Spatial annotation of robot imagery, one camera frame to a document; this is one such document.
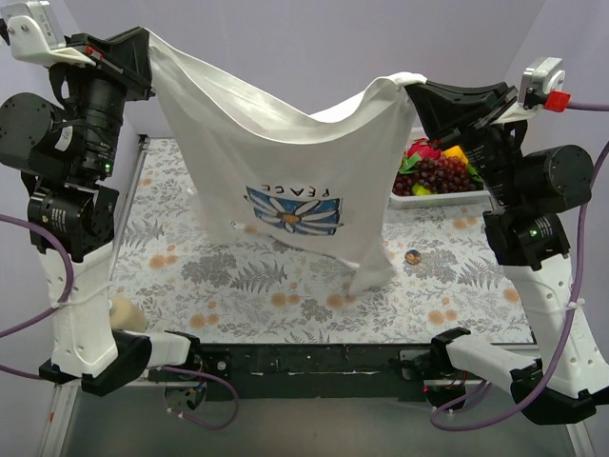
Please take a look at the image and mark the white t-shirt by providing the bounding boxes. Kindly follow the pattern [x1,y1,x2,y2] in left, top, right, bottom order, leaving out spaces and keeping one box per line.
[148,35,425,295]

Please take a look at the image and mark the round brooch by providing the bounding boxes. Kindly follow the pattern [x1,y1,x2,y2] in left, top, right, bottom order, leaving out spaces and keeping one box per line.
[404,249,422,265]

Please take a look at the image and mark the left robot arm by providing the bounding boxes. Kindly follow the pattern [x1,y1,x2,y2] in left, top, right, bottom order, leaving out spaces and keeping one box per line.
[1,15,203,396]

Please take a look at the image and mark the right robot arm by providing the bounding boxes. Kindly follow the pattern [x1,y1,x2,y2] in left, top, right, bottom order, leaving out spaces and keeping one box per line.
[406,81,608,425]

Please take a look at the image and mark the red dragon fruit toy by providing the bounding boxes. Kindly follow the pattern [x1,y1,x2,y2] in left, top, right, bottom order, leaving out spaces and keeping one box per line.
[405,138,442,160]

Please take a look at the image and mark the yellow toy lemon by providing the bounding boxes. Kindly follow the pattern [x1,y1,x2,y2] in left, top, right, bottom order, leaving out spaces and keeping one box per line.
[442,146,468,165]

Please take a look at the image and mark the purple toy grapes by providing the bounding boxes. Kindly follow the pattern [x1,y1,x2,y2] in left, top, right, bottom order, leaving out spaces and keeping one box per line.
[392,155,483,197]

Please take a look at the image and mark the small yellow green toy fruit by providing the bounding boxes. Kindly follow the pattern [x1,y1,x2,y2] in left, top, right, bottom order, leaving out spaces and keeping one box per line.
[411,184,432,196]

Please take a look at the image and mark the white plastic basket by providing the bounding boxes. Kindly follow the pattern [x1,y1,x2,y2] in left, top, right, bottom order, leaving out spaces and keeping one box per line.
[389,128,490,209]

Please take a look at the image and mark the floral table mat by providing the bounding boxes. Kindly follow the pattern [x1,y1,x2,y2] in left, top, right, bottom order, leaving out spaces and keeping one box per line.
[111,139,532,344]

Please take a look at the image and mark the beige lotion pump bottle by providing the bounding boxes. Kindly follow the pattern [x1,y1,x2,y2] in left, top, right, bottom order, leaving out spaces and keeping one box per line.
[109,297,147,332]

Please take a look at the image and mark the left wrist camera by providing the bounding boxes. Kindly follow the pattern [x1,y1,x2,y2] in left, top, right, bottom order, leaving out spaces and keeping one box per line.
[1,1,66,67]

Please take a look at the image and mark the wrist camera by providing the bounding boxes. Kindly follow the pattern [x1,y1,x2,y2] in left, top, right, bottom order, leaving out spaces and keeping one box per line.
[1,1,66,67]
[518,57,571,112]

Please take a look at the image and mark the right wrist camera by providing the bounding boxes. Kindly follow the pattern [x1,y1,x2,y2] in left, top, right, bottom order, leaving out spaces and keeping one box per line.
[518,57,571,112]

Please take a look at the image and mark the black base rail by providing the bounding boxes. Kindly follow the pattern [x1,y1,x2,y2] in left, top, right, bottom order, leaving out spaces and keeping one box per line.
[147,342,477,401]

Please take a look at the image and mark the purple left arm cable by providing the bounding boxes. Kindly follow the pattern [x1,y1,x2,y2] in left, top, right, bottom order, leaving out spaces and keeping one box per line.
[0,212,242,430]

